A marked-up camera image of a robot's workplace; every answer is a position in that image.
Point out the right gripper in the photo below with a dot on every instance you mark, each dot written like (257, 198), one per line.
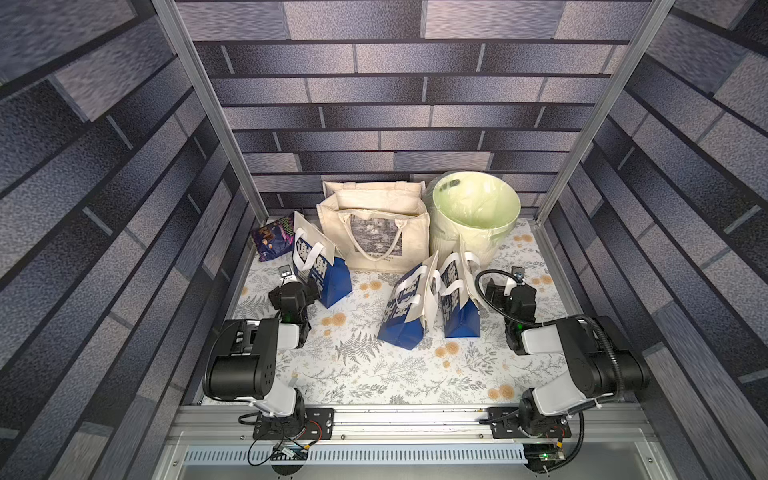
(510, 294)

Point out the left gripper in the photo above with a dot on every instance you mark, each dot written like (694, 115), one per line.
(294, 287)

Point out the blue white bag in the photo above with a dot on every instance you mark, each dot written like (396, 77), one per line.
(316, 257)
(459, 312)
(411, 307)

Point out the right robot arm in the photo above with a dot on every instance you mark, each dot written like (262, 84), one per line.
(602, 367)

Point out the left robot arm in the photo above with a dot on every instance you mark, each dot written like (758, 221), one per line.
(242, 364)

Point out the purple snack packet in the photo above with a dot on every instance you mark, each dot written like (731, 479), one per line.
(274, 239)

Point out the floral table mat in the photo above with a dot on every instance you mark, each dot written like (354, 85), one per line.
(343, 362)

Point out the green lined trash bin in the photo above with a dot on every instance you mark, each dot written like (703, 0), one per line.
(471, 212)

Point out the beige canvas tote bag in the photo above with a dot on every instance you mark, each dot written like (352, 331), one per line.
(377, 226)

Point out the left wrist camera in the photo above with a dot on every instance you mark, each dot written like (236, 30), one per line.
(287, 274)

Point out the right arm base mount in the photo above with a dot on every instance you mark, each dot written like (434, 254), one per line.
(509, 423)

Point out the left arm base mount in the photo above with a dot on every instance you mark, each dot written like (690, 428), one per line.
(312, 424)

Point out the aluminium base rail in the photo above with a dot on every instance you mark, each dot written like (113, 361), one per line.
(389, 435)

